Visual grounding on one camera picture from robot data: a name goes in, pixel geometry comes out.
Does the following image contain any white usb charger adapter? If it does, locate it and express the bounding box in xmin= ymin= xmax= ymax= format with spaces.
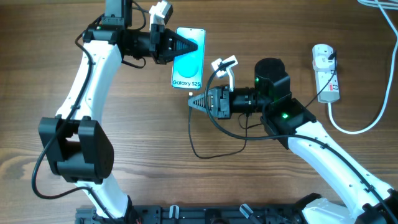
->
xmin=313 ymin=55 xmax=336 ymax=72

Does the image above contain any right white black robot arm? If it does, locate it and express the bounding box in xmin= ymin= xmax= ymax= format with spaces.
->
xmin=188 ymin=58 xmax=397 ymax=223

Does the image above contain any black charger cable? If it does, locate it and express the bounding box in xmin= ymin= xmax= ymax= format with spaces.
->
xmin=187 ymin=49 xmax=342 ymax=160

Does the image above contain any white wall cable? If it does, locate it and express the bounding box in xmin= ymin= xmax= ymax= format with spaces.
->
xmin=356 ymin=0 xmax=398 ymax=11

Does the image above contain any white power strip cord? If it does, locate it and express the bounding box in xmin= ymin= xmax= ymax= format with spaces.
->
xmin=327 ymin=0 xmax=398 ymax=135

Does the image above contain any blue screen smartphone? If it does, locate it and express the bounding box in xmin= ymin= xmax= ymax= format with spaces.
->
xmin=171 ymin=27 xmax=206 ymax=90

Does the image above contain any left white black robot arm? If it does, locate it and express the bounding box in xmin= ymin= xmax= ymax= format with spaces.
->
xmin=39 ymin=1 xmax=198 ymax=223

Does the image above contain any white power strip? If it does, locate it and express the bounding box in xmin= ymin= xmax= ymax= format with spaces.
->
xmin=312 ymin=44 xmax=340 ymax=103

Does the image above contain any black mounting rail base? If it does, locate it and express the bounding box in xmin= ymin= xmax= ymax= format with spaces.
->
xmin=75 ymin=204 xmax=305 ymax=224

